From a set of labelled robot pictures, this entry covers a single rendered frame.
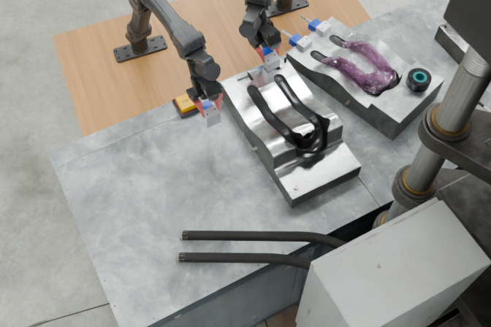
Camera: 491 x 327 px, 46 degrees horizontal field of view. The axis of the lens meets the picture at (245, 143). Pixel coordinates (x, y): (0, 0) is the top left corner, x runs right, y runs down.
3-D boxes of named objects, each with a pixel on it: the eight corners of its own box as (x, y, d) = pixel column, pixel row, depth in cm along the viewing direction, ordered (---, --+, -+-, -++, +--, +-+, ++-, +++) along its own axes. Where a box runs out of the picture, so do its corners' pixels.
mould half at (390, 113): (285, 62, 220) (287, 42, 211) (330, 26, 230) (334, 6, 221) (391, 141, 201) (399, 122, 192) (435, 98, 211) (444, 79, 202)
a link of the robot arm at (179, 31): (207, 36, 173) (150, -34, 182) (181, 50, 170) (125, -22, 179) (204, 58, 185) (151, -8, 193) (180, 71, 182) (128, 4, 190)
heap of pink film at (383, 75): (316, 63, 212) (318, 49, 205) (347, 38, 219) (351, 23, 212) (372, 104, 202) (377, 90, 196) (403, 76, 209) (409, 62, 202)
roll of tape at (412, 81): (400, 79, 202) (402, 73, 199) (419, 71, 204) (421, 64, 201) (415, 95, 198) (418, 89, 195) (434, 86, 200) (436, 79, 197)
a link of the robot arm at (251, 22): (260, 41, 186) (263, 10, 177) (234, 35, 188) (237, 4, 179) (271, 21, 194) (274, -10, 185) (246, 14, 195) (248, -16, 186)
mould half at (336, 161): (221, 97, 211) (219, 74, 200) (283, 71, 218) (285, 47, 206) (291, 208, 187) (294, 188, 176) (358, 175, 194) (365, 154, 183)
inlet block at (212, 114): (190, 98, 197) (188, 89, 192) (203, 93, 198) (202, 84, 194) (207, 128, 191) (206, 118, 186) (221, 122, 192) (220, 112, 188)
